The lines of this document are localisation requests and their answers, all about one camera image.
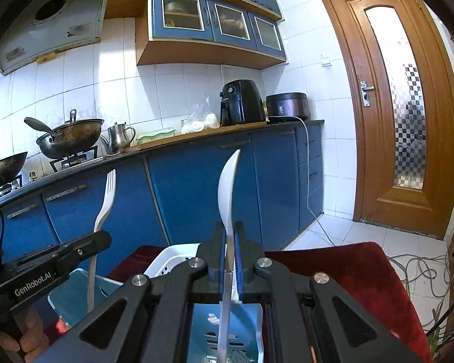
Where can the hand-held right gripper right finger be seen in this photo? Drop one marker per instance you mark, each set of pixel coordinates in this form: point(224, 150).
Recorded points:
point(239, 257)

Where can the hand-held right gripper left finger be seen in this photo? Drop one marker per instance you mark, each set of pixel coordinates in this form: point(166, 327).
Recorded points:
point(222, 251)

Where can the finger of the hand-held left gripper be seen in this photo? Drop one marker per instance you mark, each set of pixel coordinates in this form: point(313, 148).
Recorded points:
point(90, 244)

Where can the light blue utensil box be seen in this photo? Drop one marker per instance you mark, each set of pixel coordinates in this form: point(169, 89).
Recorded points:
point(72, 298)

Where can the white plastic fork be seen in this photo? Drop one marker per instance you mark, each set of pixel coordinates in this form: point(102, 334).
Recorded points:
point(104, 204)

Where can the white plastic spoon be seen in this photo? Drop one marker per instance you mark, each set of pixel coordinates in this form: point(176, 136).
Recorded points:
point(227, 193)

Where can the person's left hand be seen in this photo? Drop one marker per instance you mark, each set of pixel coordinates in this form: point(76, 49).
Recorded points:
point(34, 332)

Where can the white plastic basket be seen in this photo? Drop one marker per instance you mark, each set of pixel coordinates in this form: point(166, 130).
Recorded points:
point(174, 259)

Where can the blue base cabinets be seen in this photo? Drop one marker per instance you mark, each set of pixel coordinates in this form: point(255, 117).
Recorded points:
point(196, 189)

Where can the gas stove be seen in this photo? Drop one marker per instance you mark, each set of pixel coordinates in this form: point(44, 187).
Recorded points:
point(72, 160)

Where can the red floral blanket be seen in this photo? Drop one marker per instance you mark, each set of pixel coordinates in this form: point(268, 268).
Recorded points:
point(344, 268)

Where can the large metal wok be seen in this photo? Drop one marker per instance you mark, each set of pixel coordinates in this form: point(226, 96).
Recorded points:
point(75, 136)

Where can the steel kettle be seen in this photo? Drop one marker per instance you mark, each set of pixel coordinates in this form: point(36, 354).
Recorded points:
point(119, 138)

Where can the small dark wok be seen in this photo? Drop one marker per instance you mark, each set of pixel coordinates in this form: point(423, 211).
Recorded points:
point(11, 164)

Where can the green plastic container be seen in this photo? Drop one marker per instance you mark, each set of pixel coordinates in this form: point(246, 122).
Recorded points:
point(157, 135)

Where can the clear plastic bag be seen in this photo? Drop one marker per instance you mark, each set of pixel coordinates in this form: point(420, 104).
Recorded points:
point(202, 121)

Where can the black air fryer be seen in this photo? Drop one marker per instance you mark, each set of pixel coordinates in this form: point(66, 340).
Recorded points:
point(242, 102)

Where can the dark rice cooker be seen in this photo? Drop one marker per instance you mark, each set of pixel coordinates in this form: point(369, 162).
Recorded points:
point(287, 106)

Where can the wooden door with glass pane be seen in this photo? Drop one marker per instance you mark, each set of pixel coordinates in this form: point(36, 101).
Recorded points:
point(348, 121)

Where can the grey range hood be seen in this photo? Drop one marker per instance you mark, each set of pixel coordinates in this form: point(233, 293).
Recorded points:
point(41, 26)

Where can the blue glass door cabinet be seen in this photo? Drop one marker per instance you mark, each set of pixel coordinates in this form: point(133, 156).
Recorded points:
point(208, 26)

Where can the white wall switch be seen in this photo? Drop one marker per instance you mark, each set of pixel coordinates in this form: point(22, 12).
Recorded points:
point(326, 61)

